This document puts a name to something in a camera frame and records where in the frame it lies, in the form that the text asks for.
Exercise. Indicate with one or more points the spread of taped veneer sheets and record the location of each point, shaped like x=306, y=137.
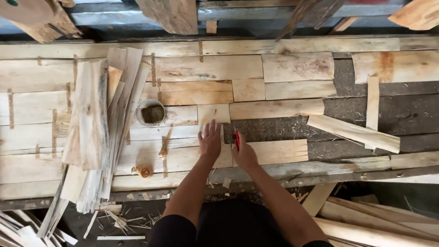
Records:
x=212, y=68

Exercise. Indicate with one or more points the dark rough wood boards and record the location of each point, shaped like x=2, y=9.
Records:
x=308, y=13

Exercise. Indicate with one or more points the person's black clothing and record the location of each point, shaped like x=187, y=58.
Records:
x=233, y=226

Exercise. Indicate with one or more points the person's right hand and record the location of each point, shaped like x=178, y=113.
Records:
x=245, y=156

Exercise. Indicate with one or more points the pile of long veneer strips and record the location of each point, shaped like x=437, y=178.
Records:
x=91, y=120

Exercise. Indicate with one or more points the curled brown tape strip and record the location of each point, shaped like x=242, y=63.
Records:
x=165, y=144

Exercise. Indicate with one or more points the pale orange wood board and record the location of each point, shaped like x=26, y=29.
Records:
x=416, y=13

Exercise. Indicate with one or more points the person's left hand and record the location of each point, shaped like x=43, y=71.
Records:
x=211, y=145

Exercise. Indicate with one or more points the white bowl with green sponge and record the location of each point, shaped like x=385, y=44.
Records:
x=151, y=113

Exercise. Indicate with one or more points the long loose veneer plank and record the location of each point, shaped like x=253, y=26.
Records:
x=353, y=133

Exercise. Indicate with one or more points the brown paper tape roll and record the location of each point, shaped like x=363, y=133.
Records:
x=143, y=171

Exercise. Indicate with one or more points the narrow loose veneer slat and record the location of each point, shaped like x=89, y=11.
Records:
x=372, y=103

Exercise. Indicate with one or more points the weathered grey wood board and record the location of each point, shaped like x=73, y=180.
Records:
x=171, y=15

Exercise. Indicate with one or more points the heap of wood scraps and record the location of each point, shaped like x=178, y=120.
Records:
x=41, y=230

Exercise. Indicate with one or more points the red utility knife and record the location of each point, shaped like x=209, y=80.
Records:
x=236, y=138

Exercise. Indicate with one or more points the grey metal beam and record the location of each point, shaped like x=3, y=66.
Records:
x=240, y=13

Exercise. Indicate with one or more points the pale veneer piece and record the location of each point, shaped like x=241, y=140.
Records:
x=164, y=159

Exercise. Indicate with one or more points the brown plywood board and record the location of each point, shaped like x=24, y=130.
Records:
x=37, y=19

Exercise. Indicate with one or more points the heap of veneer offcuts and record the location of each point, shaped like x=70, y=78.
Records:
x=370, y=219

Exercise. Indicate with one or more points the small white veneer chip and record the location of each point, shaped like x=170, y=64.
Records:
x=226, y=182

